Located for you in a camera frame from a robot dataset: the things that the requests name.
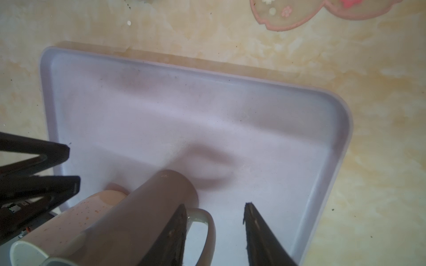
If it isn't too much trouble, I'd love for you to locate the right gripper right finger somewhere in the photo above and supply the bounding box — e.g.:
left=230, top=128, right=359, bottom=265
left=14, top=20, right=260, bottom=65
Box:
left=243, top=202, right=297, bottom=266

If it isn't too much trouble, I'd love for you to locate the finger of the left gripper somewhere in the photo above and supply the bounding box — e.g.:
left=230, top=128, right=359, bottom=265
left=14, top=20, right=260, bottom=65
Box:
left=1, top=176, right=81, bottom=244
left=1, top=133, right=70, bottom=176

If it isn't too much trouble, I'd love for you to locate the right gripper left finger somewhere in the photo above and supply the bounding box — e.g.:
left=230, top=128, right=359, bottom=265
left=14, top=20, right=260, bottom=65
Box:
left=138, top=204, right=188, bottom=266

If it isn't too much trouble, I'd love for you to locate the grey mug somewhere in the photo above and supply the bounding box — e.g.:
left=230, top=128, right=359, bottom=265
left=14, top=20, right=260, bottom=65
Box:
left=43, top=170, right=216, bottom=266

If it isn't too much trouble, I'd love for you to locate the white mug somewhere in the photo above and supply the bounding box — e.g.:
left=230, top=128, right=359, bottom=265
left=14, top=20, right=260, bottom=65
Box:
left=10, top=190, right=126, bottom=266

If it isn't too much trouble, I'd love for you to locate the pink flower coaster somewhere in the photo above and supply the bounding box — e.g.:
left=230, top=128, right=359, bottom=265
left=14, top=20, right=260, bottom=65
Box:
left=250, top=0, right=401, bottom=32

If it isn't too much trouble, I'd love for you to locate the lavender tray mat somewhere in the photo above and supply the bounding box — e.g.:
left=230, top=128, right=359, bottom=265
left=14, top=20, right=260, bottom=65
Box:
left=39, top=47, right=353, bottom=266

